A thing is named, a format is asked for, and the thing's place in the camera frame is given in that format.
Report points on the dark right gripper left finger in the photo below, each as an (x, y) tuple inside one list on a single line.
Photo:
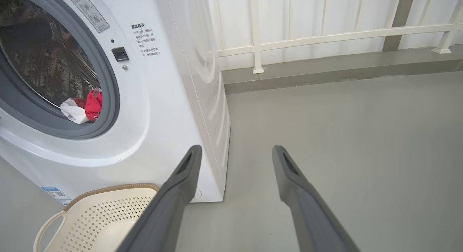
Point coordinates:
[(170, 208)]

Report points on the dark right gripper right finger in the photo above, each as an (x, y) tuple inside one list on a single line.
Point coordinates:
[(311, 216)]

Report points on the red and white garment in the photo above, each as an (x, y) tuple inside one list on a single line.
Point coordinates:
[(93, 105)]

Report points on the cream laundry basket brown rim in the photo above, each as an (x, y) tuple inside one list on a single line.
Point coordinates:
[(94, 216)]

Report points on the white front-load washing machine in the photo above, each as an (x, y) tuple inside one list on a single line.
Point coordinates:
[(152, 111)]

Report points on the blue energy label sticker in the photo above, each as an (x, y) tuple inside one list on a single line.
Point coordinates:
[(57, 195)]

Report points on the white metal railing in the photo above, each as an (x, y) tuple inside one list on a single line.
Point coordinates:
[(255, 46)]

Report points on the grey warning sticker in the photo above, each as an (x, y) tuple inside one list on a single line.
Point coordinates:
[(88, 11)]

